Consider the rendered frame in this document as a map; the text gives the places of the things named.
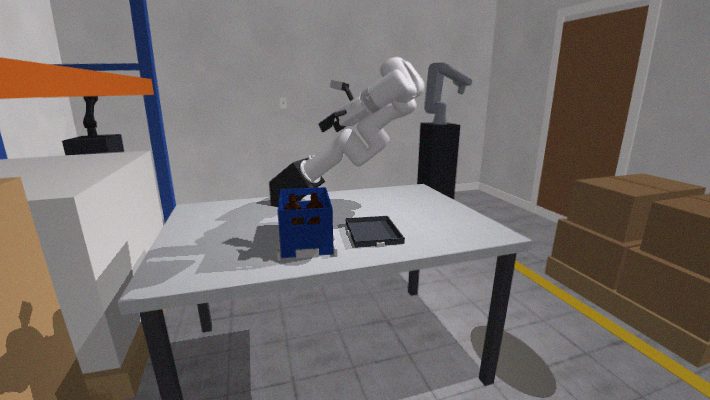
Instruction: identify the dark blue crate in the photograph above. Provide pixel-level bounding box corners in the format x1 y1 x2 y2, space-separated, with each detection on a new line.
278 187 334 258

